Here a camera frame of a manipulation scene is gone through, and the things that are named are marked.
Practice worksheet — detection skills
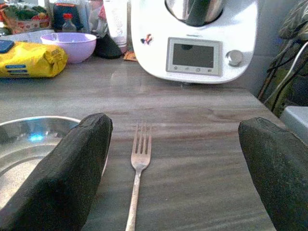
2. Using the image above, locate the round steel plate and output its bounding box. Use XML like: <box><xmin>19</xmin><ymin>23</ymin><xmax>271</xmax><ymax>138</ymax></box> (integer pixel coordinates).
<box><xmin>0</xmin><ymin>115</ymin><xmax>108</xmax><ymax>205</ymax></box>

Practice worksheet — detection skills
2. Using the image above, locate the white kitchen cooking machine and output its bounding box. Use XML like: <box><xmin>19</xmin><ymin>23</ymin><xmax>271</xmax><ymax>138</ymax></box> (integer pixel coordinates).
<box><xmin>130</xmin><ymin>0</ymin><xmax>258</xmax><ymax>85</ymax></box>

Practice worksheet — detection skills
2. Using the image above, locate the white tall tube container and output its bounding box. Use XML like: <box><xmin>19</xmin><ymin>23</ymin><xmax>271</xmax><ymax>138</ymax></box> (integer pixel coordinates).
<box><xmin>103</xmin><ymin>0</ymin><xmax>128</xmax><ymax>54</ymax></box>

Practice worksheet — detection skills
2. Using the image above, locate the clear plastic bag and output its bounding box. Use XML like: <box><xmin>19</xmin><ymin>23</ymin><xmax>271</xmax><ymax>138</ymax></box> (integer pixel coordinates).
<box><xmin>80</xmin><ymin>0</ymin><xmax>109</xmax><ymax>39</ymax></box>

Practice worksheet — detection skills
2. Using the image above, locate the camouflage clothed person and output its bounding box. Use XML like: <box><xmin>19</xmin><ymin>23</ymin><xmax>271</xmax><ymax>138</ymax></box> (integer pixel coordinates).
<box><xmin>257</xmin><ymin>0</ymin><xmax>308</xmax><ymax>118</ymax></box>

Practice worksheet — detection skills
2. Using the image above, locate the lilac plastic bowl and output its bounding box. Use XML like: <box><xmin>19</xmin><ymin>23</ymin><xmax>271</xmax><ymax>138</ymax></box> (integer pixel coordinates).
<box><xmin>40</xmin><ymin>32</ymin><xmax>97</xmax><ymax>64</ymax></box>

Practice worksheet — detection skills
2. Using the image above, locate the grey cable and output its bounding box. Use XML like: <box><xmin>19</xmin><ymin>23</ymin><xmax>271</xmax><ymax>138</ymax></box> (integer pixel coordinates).
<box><xmin>274</xmin><ymin>41</ymin><xmax>308</xmax><ymax>114</ymax></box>

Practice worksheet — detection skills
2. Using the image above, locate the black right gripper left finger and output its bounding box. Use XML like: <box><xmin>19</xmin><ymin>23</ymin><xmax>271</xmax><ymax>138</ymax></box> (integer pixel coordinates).
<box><xmin>0</xmin><ymin>112</ymin><xmax>114</xmax><ymax>231</ymax></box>

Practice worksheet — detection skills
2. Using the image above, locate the yellow food package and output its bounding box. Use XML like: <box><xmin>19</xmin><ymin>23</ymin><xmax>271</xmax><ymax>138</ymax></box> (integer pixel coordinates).
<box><xmin>0</xmin><ymin>41</ymin><xmax>69</xmax><ymax>79</ymax></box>

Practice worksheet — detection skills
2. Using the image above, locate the silver metal fork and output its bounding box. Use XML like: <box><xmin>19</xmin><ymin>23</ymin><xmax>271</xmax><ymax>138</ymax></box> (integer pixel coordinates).
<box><xmin>125</xmin><ymin>123</ymin><xmax>153</xmax><ymax>231</ymax></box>

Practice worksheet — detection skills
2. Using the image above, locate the pale grey box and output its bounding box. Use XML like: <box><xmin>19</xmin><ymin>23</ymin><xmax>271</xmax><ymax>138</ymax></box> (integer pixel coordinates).
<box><xmin>280</xmin><ymin>105</ymin><xmax>308</xmax><ymax>145</ymax></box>

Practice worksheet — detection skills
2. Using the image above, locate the dark jar with orange lid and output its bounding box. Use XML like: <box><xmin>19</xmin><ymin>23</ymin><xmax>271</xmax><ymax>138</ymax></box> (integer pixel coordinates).
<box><xmin>52</xmin><ymin>2</ymin><xmax>84</xmax><ymax>33</ymax></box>

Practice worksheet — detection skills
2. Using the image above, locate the orange paper card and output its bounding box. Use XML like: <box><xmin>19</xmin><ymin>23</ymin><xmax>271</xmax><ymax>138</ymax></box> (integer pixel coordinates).
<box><xmin>123</xmin><ymin>50</ymin><xmax>137</xmax><ymax>62</ymax></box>

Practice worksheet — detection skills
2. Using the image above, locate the small red-capped bottle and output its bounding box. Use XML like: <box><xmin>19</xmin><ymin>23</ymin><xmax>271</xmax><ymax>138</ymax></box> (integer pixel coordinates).
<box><xmin>62</xmin><ymin>13</ymin><xmax>77</xmax><ymax>33</ymax></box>

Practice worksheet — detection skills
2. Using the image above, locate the black rounded pouch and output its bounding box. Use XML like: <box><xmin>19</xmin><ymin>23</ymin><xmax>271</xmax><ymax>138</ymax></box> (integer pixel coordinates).
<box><xmin>93</xmin><ymin>33</ymin><xmax>124</xmax><ymax>60</ymax></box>

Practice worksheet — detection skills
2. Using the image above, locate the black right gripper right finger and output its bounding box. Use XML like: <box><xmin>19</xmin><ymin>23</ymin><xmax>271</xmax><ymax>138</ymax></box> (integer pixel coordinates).
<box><xmin>238</xmin><ymin>117</ymin><xmax>308</xmax><ymax>231</ymax></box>

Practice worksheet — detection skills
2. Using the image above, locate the colourful vegetable food box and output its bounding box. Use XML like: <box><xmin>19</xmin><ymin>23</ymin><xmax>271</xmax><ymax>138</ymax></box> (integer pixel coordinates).
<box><xmin>0</xmin><ymin>4</ymin><xmax>51</xmax><ymax>35</ymax></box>

